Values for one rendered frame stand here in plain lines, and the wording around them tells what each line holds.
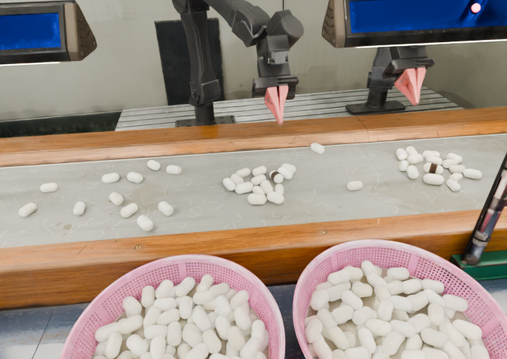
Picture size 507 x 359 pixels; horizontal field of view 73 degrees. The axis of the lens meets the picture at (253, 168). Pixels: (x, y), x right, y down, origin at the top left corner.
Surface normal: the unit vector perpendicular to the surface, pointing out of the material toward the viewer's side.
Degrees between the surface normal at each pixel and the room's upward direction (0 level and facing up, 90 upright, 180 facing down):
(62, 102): 88
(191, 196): 0
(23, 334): 0
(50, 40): 58
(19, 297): 90
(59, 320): 0
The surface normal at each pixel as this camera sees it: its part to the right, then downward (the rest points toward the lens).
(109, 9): 0.16, 0.53
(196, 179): -0.03, -0.84
